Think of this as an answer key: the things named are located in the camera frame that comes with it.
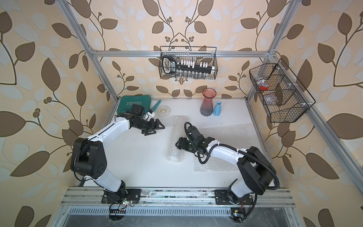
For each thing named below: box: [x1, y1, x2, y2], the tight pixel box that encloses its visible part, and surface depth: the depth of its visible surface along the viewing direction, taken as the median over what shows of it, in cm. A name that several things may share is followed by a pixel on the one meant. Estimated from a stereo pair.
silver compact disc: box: [155, 105, 172, 118], surface depth 114 cm
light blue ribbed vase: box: [213, 100, 222, 117], surface depth 106 cm
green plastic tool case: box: [116, 94, 152, 115], surface depth 114 cm
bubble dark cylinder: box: [197, 122, 256, 151], surface depth 101 cm
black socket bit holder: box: [162, 55, 216, 74], surface depth 84 cm
